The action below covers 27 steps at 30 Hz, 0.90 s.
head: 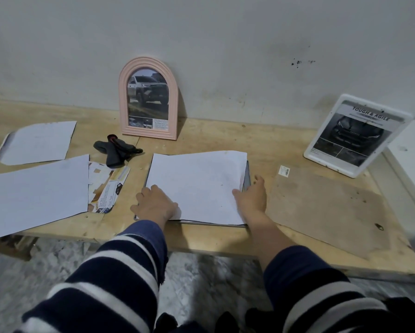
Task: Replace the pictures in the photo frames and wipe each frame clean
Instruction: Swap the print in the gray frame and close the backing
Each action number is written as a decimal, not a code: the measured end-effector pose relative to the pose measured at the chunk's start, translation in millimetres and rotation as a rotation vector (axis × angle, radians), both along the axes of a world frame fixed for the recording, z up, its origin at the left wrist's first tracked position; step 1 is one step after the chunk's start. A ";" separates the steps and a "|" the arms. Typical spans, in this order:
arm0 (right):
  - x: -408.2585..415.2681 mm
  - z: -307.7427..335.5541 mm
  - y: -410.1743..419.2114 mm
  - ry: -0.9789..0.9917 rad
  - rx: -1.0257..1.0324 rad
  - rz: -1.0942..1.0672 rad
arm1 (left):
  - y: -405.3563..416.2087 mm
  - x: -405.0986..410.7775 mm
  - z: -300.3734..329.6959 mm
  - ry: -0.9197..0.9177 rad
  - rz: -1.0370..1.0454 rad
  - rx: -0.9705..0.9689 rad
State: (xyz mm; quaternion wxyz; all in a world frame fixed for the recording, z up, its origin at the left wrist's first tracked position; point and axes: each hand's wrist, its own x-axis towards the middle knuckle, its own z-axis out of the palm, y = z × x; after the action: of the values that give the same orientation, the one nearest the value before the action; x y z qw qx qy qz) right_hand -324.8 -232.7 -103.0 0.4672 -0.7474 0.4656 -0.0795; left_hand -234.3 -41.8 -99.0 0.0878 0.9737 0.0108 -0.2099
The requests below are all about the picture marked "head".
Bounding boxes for white cabinet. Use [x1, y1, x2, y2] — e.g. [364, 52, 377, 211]
[369, 119, 415, 271]

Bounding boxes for grey rectangular photo frame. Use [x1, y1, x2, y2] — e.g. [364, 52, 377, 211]
[134, 154, 251, 228]

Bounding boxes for white rectangular photo frame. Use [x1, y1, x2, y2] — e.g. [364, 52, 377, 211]
[303, 93, 414, 179]

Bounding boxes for cut brochure pages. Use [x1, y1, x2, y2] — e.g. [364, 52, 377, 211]
[88, 161, 131, 215]

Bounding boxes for person's right forearm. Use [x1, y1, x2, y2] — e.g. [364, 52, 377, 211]
[245, 213, 415, 333]

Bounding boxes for pink arched photo frame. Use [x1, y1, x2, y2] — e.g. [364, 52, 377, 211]
[118, 57, 179, 141]

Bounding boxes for black stool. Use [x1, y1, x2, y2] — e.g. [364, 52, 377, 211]
[245, 307, 284, 333]

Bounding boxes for black cleaning cloth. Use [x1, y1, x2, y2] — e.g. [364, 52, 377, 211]
[93, 134, 144, 168]

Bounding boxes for person's right hand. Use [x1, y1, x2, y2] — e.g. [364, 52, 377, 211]
[232, 175, 268, 226]

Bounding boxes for black bag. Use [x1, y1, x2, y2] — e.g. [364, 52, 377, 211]
[384, 296, 415, 333]

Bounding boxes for double-sided arched brochure picture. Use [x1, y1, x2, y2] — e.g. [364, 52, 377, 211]
[127, 68, 169, 131]

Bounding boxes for person's black shoe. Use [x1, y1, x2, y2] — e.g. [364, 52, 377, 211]
[214, 311, 239, 333]
[153, 312, 179, 333]

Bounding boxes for person's left forearm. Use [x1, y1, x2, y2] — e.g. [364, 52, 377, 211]
[13, 220, 169, 333]

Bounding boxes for person's left hand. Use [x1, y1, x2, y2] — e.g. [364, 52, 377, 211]
[130, 185, 179, 229]

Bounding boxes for large white paper sheet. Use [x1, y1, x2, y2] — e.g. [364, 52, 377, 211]
[0, 154, 90, 242]

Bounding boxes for brown rectangular backing board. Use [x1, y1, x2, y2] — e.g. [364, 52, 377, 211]
[265, 165, 391, 259]

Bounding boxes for white cut paper sheet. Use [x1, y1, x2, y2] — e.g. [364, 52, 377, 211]
[0, 121, 77, 166]

